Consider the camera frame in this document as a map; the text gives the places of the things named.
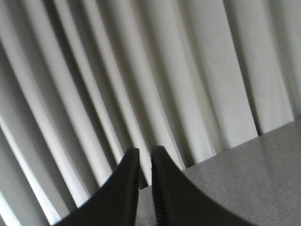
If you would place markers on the grey pleated curtain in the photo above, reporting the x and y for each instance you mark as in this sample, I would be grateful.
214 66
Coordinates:
81 81

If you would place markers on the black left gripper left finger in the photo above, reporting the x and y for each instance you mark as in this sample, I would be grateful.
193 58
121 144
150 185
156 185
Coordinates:
115 203

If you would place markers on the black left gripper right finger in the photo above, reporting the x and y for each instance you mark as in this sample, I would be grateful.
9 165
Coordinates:
178 202

